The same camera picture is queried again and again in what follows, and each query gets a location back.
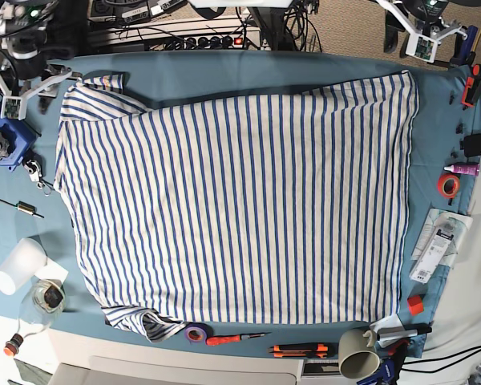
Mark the red tape roll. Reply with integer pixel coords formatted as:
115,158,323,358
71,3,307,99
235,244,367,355
437,173,460,199

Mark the black marker pen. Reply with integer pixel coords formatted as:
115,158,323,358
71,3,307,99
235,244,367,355
377,326,432,343

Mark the blue white striped T-shirt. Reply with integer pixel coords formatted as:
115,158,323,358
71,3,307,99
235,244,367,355
54,71,419,342

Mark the blue plastic knob box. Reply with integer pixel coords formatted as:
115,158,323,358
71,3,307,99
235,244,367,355
0,115,37,172

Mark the silver carabiner keychain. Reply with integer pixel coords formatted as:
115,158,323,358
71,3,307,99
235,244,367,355
22,158,54,197

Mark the packaged item on card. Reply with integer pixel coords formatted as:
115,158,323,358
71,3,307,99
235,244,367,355
409,209,473,284

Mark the blue black bar clamp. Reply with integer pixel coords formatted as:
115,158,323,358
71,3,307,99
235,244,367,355
357,338,410,385

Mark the small red cube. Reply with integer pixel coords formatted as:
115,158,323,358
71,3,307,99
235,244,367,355
406,294,424,316

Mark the black square pad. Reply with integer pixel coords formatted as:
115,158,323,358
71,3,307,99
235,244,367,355
460,133,481,158

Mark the black power strip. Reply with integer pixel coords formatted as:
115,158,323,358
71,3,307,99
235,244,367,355
152,35,248,51

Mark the purple glue tube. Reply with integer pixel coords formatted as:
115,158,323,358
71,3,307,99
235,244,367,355
443,163,479,176

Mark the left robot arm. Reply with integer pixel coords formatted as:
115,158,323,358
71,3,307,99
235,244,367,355
376,0,475,67

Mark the teal table cloth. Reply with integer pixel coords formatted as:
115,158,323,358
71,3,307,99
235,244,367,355
0,50,481,346

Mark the orange black utility knife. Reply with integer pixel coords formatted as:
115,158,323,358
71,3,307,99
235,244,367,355
268,342,338,359

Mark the grey ceramic mug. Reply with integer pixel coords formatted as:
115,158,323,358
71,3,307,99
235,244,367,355
338,329,380,380

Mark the purple tape roll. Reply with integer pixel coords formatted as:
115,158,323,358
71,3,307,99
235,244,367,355
184,323,214,344

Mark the allen key with brass sleeve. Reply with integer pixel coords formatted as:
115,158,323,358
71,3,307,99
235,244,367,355
0,199,45,219

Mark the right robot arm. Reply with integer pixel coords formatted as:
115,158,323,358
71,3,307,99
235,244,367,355
0,1,75,120

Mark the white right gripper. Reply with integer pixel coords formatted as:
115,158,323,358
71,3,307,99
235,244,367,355
0,65,72,120

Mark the white paper cup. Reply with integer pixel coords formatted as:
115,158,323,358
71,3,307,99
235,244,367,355
0,238,47,295

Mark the red black clamp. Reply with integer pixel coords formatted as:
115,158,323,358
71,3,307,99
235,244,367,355
461,64,481,109

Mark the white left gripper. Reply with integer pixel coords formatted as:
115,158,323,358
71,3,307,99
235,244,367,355
377,1,467,63

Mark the clear glass bottle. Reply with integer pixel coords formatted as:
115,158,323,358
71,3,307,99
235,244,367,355
3,279,66,357

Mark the orange handled screwdriver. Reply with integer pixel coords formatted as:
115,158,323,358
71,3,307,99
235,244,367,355
205,332,269,347

